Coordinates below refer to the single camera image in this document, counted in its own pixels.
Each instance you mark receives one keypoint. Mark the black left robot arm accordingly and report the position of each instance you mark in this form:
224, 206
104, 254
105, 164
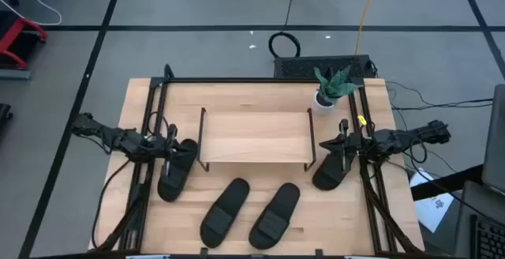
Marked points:
126, 142

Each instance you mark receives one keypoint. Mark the black side table edge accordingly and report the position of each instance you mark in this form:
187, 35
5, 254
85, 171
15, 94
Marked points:
446, 184

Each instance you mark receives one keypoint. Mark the black aluminium table frame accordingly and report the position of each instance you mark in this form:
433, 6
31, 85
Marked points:
256, 80

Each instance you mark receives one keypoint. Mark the green artificial plant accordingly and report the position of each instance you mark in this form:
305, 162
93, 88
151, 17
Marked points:
335, 87

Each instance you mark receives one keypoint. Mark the white paper sheet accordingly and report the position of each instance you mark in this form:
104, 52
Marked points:
432, 207

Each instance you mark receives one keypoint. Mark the black keyboard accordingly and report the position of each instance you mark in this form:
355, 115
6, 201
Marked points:
304, 67

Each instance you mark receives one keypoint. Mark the grey flat platform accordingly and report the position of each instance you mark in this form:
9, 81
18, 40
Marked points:
13, 74

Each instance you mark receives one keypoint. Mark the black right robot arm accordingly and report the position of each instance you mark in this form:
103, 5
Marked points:
394, 140

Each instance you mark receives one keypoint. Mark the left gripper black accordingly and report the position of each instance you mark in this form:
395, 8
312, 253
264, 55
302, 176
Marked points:
169, 148

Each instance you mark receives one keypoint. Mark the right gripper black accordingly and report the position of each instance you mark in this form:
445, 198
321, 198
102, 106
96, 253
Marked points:
355, 144

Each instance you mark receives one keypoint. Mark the wooden shelf black metal legs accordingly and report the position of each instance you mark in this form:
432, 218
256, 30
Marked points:
256, 136

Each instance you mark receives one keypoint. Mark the black rubber slide sandal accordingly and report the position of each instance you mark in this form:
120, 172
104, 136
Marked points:
223, 215
173, 184
274, 219
327, 174

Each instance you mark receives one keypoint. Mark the white plant pot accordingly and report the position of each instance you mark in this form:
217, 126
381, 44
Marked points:
321, 109

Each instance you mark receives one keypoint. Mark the grey laptop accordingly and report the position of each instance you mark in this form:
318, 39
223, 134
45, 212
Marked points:
497, 140

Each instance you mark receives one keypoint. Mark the red metal cart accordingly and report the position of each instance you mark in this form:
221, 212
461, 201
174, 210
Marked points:
16, 34

